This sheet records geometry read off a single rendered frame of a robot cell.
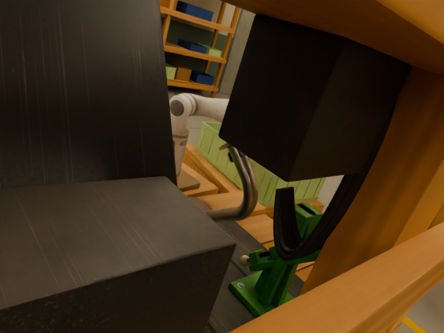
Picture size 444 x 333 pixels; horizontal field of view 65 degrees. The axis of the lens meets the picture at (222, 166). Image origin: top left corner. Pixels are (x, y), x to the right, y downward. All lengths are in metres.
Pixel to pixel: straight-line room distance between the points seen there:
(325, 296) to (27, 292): 0.26
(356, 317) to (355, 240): 0.21
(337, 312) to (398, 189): 0.22
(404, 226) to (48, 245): 0.43
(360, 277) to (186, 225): 0.21
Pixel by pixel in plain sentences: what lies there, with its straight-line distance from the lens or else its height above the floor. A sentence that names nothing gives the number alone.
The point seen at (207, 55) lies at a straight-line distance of 7.04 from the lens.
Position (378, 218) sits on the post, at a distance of 0.54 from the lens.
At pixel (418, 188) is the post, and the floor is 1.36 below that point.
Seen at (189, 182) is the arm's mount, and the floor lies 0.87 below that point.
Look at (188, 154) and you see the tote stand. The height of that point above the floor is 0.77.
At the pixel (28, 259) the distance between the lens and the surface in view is 0.37.
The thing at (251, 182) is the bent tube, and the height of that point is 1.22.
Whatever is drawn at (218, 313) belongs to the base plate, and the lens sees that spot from 0.84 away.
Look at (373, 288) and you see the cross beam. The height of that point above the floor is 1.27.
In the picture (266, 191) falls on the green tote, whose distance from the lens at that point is 1.57.
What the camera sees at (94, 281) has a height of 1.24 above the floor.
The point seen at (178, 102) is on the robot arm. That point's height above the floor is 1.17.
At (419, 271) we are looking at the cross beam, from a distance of 0.51.
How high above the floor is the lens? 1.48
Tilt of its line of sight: 22 degrees down
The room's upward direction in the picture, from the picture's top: 18 degrees clockwise
